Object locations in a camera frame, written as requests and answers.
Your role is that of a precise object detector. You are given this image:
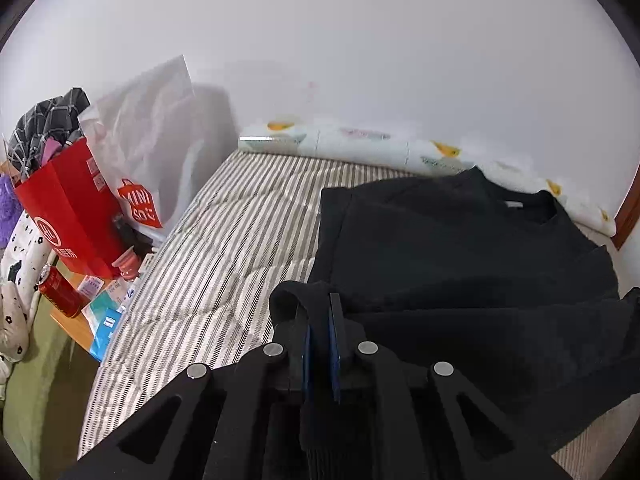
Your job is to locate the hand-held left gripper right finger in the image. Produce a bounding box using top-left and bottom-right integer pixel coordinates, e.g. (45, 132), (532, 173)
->
(327, 292), (571, 480)

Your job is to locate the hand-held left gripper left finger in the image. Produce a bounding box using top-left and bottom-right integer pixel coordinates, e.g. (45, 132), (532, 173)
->
(60, 305), (313, 480)

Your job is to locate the teal tissue packet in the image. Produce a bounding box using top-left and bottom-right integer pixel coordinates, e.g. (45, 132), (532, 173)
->
(82, 292), (123, 322)

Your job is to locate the wooden side table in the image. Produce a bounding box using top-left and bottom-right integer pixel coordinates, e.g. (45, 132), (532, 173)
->
(50, 270), (126, 361)

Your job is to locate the blue and white packet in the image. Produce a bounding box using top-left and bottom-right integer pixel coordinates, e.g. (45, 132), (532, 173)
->
(90, 307), (125, 362)

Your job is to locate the white plastic shopping bag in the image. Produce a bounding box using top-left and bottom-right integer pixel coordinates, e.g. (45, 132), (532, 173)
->
(77, 55), (196, 231)

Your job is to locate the black sweatshirt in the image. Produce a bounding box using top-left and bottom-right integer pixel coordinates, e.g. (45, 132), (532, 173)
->
(269, 166), (640, 480)

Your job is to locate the striped mattress cover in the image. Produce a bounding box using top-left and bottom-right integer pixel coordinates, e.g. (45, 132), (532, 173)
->
(77, 152), (640, 480)

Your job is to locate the printed white bolster pillow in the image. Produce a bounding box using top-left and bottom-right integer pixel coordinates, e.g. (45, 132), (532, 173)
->
(237, 119), (618, 237)

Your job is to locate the purple fluffy cloth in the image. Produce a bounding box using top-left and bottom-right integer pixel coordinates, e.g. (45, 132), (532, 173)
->
(0, 172), (23, 251)

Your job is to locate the red drink can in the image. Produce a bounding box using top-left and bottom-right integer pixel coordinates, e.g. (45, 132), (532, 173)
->
(37, 264), (83, 318)

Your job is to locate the red paper bag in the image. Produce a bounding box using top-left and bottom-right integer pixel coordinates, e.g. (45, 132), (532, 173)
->
(14, 137), (128, 281)

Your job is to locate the white spotted cloth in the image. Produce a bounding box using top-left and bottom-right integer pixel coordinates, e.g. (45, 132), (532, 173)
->
(0, 210), (58, 386)

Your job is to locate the grey plaid cloth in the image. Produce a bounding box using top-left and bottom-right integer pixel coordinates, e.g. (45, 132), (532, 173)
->
(5, 87), (91, 181)

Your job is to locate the green blanket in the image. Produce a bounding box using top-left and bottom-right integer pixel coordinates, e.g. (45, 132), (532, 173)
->
(0, 310), (101, 480)

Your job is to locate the brown wooden door frame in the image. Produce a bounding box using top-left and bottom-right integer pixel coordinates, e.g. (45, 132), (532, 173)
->
(612, 192), (640, 251)

